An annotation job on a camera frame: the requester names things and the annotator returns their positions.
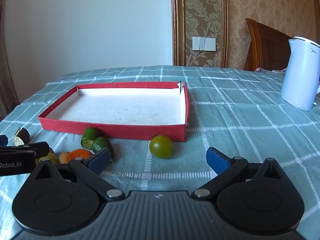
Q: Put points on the orange mandarin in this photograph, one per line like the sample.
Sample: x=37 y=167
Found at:
x=78 y=153

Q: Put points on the white electric kettle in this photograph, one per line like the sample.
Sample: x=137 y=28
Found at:
x=300 y=75

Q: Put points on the small orange object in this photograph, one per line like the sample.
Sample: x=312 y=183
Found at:
x=64 y=157

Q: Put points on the gold framed wallpaper panel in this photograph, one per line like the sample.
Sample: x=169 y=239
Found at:
x=205 y=17

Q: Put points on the small green tomato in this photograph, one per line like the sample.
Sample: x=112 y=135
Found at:
x=49 y=157

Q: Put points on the green cucumber piece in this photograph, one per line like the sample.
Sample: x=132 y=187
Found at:
x=89 y=135
x=103 y=143

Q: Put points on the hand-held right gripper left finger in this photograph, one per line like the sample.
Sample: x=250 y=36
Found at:
x=101 y=158

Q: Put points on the red cardboard box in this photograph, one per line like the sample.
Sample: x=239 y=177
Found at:
x=112 y=130

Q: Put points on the pink cloth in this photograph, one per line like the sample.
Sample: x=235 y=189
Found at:
x=261 y=69

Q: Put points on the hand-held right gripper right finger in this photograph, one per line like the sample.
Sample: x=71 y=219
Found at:
x=217 y=160

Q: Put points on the white wall switch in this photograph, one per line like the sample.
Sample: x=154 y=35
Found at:
x=203 y=43

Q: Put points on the teal checked cloth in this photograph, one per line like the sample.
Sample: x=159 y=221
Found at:
x=237 y=120

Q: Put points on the brown patterned curtain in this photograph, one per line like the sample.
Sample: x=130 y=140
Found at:
x=6 y=80

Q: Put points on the wooden headboard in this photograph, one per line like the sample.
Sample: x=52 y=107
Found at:
x=265 y=47

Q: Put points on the large green tomato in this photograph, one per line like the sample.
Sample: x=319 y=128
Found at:
x=161 y=146

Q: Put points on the black sushi roll toy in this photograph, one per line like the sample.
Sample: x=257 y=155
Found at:
x=24 y=133

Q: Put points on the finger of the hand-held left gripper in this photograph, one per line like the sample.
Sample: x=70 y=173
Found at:
x=3 y=140
x=37 y=148

